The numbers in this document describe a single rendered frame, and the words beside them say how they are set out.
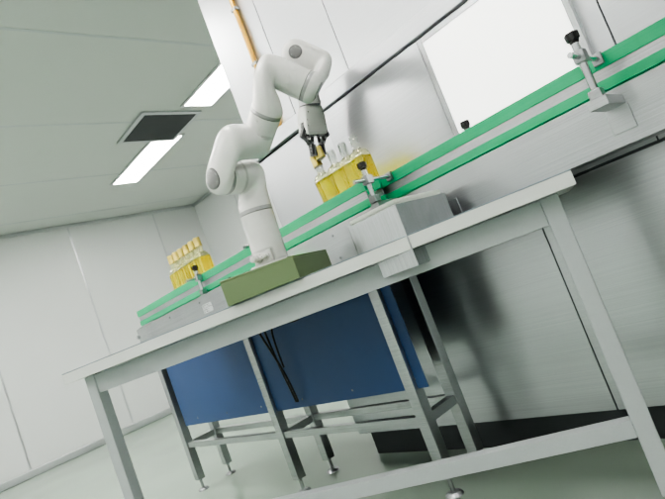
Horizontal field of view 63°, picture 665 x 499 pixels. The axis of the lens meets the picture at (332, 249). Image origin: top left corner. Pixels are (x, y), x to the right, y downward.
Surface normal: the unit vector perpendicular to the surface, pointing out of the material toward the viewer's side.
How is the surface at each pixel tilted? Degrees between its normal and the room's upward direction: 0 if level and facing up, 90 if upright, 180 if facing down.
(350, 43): 90
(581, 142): 90
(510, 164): 90
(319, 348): 90
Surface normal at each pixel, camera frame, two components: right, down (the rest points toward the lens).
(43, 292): 0.64, -0.30
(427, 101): -0.69, 0.20
